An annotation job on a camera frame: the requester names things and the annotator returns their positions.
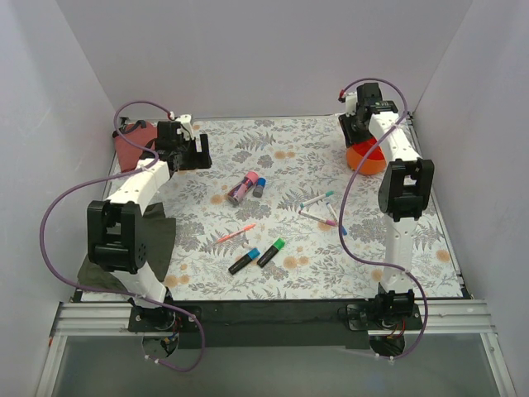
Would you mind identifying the pink capped white marker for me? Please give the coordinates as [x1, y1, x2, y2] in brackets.
[298, 210, 336, 227]

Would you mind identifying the blue black highlighter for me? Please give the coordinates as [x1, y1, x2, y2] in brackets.
[228, 248, 260, 275]

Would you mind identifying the green black highlighter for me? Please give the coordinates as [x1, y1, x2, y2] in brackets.
[257, 238, 285, 268]

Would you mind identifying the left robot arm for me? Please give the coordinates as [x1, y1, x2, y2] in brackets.
[87, 114, 212, 331]

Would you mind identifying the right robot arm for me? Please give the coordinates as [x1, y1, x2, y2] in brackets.
[338, 78, 435, 294]

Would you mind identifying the pink capped pen tube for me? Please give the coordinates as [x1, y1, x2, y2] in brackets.
[227, 171, 259, 205]

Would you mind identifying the red folded cloth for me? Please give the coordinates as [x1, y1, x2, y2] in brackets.
[112, 120, 157, 173]

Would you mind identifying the blue grey glue stick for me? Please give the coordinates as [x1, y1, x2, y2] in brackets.
[252, 178, 266, 198]

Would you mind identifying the teal capped white marker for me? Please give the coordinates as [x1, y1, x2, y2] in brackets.
[300, 190, 334, 208]

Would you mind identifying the orange pen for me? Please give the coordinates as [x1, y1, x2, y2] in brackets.
[216, 223, 256, 243]

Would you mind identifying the dark green cloth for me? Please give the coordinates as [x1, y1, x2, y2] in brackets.
[78, 202, 176, 291]

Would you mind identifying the blue capped white marker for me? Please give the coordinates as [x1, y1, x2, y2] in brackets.
[326, 202, 347, 236]

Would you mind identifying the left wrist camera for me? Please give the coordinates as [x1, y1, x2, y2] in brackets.
[175, 114, 194, 141]

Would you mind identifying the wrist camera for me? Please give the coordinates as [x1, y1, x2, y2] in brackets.
[175, 114, 194, 141]
[338, 89, 358, 116]

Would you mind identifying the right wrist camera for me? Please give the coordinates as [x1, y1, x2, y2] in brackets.
[338, 89, 358, 116]

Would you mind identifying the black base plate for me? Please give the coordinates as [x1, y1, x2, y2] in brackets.
[127, 299, 400, 349]

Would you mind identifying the aluminium frame rail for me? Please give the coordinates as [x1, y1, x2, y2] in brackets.
[37, 299, 517, 396]

